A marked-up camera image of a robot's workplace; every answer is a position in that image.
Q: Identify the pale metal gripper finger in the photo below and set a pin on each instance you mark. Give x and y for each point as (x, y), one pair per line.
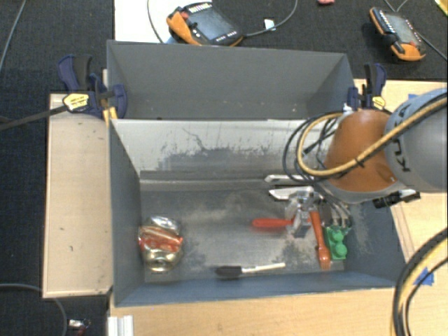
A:
(278, 178)
(285, 192)

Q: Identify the orange plastic fork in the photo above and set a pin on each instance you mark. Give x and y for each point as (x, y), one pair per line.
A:
(315, 229)

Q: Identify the red plastic utensil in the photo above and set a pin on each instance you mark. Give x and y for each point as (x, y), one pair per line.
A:
(269, 222)

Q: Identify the grey metal bin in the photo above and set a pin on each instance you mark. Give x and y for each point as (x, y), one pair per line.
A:
(210, 82)

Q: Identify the crushed metal can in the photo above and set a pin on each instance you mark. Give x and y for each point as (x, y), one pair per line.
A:
(160, 243)

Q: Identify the pale wood board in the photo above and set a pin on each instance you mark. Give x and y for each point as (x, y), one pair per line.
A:
(77, 205)

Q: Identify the black cylinder on white bracket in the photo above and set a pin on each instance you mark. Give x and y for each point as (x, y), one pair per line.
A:
(386, 201)

